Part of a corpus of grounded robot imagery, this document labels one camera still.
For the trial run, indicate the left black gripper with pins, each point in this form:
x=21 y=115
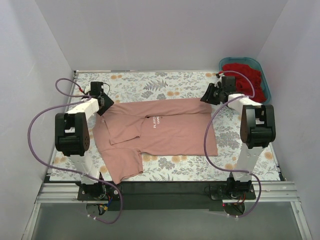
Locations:
x=103 y=102

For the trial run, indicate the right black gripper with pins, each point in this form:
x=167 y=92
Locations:
x=214 y=93

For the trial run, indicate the pink t shirt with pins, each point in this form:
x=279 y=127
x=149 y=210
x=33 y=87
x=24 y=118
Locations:
x=169 y=127

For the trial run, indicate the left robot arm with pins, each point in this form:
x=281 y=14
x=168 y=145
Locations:
x=72 y=137

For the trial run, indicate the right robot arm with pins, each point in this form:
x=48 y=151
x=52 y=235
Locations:
x=257 y=131

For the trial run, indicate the teal plastic basket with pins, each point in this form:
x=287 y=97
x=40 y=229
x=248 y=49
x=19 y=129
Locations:
x=252 y=69

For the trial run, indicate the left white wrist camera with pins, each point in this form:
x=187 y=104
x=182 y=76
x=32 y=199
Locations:
x=87 y=91

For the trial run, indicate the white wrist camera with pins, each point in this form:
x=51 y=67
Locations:
x=219 y=79
x=87 y=91

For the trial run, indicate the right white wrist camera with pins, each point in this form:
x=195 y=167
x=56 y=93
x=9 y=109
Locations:
x=219 y=79

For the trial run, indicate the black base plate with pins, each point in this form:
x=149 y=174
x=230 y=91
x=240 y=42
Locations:
x=166 y=195

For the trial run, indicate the aluminium frame rail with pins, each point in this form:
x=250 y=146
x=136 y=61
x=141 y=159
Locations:
x=275 y=214

